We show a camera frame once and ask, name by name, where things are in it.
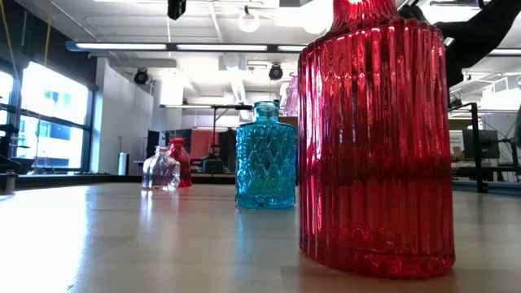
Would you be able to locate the red partition panel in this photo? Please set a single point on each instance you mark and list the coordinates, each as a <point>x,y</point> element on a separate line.
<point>199,142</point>

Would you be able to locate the black aluminium rig frame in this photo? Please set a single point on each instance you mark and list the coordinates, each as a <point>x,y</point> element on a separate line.
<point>61,180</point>

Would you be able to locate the large red ribbed glass vase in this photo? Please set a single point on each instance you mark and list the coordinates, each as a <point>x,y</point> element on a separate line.
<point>374,163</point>

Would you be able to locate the clear small glass vase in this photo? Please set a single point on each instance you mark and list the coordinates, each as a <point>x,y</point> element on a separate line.
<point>162,171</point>

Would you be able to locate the white round ceiling lamp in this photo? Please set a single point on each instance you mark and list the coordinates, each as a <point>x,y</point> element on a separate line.
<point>248,21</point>

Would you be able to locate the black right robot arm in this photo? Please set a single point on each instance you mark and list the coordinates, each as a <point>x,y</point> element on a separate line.
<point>476,36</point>

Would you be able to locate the black computer monitor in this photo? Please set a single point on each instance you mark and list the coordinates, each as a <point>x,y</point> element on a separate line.
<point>491,144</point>

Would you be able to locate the black high table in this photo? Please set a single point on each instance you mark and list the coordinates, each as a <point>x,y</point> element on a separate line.
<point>228,107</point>

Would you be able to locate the blue zigzag-pattern glass vase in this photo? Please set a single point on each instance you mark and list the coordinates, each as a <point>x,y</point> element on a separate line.
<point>264,163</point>

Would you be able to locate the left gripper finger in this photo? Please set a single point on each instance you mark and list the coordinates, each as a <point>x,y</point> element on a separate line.
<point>176,9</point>

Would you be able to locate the black ceiling spot lamp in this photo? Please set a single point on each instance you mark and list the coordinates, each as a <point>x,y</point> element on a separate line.
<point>275,72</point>
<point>140,76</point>

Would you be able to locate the pink long-necked glass vase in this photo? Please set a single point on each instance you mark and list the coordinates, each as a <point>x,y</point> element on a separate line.
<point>292,101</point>

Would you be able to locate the red square glass vase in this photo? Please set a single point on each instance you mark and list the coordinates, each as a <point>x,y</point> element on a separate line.
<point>185,163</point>

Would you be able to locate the long ceiling strip light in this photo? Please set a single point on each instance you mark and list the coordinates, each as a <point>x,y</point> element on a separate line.
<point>220,47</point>

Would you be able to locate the dark background monitors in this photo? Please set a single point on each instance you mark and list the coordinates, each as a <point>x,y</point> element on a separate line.
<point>160,137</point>

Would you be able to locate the black box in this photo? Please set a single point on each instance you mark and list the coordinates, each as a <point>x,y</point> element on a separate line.
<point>213,167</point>

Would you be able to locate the large window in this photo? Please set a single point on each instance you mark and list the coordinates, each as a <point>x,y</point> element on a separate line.
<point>53,101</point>

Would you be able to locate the white cylinder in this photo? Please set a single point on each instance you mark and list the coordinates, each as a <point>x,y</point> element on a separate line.
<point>123,163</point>

